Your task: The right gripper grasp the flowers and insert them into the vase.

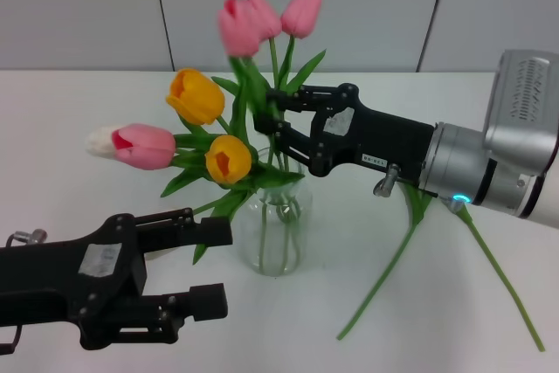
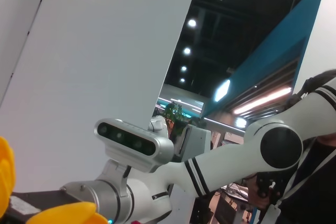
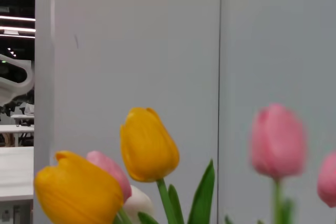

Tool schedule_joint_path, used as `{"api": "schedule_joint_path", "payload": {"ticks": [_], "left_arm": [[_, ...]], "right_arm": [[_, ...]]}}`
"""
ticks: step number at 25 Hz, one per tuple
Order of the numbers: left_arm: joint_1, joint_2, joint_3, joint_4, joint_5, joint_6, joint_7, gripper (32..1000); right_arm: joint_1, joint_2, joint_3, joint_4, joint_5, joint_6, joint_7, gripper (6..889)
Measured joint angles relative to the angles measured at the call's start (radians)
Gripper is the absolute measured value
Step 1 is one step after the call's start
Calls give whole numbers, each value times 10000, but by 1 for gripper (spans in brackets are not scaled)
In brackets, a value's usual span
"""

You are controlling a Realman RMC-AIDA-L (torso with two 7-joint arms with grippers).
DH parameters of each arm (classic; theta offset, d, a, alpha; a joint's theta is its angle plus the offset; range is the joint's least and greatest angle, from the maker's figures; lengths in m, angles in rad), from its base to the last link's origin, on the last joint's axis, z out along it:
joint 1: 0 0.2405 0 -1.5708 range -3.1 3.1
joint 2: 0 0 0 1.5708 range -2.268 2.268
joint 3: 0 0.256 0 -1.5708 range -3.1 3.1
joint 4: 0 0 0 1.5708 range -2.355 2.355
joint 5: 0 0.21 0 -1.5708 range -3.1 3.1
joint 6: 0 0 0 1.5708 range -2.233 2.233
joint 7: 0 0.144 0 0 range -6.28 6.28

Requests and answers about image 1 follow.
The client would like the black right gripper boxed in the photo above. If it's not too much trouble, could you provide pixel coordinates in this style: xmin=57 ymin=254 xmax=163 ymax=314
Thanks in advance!
xmin=253 ymin=83 xmax=436 ymax=184

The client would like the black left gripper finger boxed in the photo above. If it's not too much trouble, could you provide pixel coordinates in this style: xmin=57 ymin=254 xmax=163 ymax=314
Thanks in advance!
xmin=133 ymin=208 xmax=233 ymax=256
xmin=117 ymin=283 xmax=229 ymax=335

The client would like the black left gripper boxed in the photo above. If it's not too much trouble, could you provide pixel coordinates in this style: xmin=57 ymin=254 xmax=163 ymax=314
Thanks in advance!
xmin=0 ymin=214 xmax=178 ymax=351

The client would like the pink tulip with bloom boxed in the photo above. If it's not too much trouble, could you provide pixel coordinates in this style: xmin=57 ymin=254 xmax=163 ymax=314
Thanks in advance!
xmin=217 ymin=0 xmax=280 ymax=164
xmin=111 ymin=123 xmax=232 ymax=199
xmin=248 ymin=0 xmax=292 ymax=273
xmin=261 ymin=0 xmax=328 ymax=273

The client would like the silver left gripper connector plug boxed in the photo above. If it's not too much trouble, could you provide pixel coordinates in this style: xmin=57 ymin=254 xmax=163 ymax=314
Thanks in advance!
xmin=14 ymin=228 xmax=47 ymax=245

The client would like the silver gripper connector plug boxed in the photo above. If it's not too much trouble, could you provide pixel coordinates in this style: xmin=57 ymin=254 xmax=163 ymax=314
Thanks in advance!
xmin=14 ymin=228 xmax=47 ymax=245
xmin=373 ymin=163 xmax=401 ymax=197

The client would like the clear glass vase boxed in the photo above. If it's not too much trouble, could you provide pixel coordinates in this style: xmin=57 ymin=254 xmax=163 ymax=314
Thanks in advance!
xmin=235 ymin=148 xmax=314 ymax=278

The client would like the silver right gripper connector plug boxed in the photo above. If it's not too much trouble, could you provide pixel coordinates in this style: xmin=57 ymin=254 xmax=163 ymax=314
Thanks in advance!
xmin=373 ymin=163 xmax=401 ymax=197

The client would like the small orange tulip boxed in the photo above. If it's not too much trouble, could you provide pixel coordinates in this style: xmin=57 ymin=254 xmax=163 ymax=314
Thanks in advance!
xmin=204 ymin=135 xmax=307 ymax=193
xmin=452 ymin=202 xmax=547 ymax=353

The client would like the large orange tulip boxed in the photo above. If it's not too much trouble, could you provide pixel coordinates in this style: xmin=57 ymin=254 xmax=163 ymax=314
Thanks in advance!
xmin=165 ymin=67 xmax=263 ymax=164

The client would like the pink tulip with open bloom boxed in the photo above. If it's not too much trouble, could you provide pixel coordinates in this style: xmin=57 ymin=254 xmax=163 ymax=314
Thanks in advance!
xmin=111 ymin=123 xmax=232 ymax=199

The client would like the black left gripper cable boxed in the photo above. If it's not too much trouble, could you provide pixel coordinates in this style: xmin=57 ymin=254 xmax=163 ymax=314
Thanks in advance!
xmin=0 ymin=324 xmax=22 ymax=355

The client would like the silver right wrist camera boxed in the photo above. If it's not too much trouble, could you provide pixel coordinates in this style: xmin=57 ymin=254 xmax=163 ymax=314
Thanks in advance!
xmin=482 ymin=49 xmax=559 ymax=178

